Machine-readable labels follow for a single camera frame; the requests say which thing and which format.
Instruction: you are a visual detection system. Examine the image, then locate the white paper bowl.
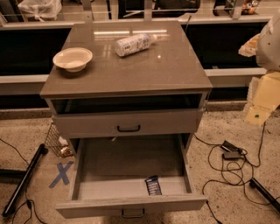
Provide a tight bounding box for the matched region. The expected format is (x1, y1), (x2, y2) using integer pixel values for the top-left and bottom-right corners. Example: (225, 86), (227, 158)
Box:
(52, 47), (93, 73)

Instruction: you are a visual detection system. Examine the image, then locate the white plastic bag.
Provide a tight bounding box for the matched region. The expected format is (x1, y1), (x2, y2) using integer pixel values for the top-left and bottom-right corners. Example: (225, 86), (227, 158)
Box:
(17, 0), (62, 22)

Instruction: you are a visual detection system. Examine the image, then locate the closed grey upper drawer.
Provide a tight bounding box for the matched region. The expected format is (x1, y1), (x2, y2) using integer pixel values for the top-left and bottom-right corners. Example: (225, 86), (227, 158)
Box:
(52, 109), (203, 138)

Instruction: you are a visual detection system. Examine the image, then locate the black stand leg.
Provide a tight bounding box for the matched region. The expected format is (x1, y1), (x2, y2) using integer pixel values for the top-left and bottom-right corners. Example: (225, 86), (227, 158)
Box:
(249, 178), (280, 213)
(2, 143), (48, 218)

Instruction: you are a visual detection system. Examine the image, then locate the dark blueberry rxbar wrapper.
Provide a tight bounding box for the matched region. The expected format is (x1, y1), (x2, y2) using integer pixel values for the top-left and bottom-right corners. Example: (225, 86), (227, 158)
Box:
(145, 176), (162, 196)

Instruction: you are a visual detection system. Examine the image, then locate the grey drawer cabinet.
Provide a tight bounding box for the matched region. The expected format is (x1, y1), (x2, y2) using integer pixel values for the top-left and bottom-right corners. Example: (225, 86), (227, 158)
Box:
(39, 20), (214, 147)

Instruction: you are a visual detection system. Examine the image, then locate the clear plastic water bottle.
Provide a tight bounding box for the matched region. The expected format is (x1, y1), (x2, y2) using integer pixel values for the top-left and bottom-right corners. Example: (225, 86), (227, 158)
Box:
(115, 33), (158, 57)

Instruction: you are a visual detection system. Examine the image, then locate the black cable right floor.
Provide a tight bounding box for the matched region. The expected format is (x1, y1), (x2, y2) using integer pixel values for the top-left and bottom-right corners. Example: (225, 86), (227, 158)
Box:
(192, 121), (280, 224)

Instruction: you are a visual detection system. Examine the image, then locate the black stand leg right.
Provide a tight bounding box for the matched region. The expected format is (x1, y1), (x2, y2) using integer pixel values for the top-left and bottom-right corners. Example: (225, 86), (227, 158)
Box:
(249, 178), (280, 213)

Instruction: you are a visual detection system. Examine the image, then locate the open grey drawer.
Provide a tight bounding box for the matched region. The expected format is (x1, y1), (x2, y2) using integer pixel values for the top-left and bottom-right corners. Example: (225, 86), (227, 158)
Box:
(56, 134), (207, 219)

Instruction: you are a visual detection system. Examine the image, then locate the black stand leg left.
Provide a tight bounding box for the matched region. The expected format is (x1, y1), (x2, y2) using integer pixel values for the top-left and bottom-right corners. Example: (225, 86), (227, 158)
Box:
(2, 143), (48, 218)

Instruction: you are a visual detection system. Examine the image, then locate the black power adapter brick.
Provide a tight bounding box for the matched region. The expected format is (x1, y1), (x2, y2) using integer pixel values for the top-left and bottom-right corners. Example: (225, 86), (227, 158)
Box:
(221, 141), (239, 152)

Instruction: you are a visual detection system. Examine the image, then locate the black cable floor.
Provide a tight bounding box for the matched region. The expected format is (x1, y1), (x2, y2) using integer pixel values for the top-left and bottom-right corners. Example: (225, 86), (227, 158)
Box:
(192, 121), (280, 224)
(0, 137), (47, 224)

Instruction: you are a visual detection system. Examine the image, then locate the blue tape cross mark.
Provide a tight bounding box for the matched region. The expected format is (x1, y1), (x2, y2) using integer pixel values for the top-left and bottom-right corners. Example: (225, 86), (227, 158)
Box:
(49, 161), (74, 188)

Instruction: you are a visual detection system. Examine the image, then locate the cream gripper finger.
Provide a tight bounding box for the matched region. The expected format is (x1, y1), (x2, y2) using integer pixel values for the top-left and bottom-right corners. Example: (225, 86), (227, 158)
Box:
(238, 34), (260, 57)

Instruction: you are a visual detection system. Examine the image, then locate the black cable left floor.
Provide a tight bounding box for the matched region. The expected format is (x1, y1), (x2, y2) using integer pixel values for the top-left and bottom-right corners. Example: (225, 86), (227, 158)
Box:
(0, 137), (47, 224)

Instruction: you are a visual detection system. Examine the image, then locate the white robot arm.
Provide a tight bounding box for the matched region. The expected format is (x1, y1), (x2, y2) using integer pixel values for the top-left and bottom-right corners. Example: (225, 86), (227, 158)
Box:
(238, 10), (280, 72)

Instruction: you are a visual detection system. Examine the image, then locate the wire mesh waste basket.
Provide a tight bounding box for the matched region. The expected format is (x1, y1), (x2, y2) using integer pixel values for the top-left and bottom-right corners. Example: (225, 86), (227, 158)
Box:
(45, 122), (73, 158)

